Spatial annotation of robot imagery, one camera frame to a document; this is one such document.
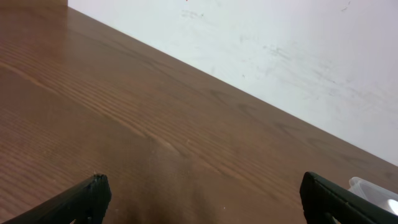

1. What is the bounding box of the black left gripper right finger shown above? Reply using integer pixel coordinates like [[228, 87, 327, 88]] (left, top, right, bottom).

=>
[[300, 172, 397, 224]]

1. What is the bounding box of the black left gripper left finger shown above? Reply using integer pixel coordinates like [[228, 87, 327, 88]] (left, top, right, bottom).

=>
[[4, 174, 111, 224]]

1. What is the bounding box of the clear plastic container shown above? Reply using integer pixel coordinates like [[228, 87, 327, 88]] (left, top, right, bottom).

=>
[[349, 177, 398, 215]]

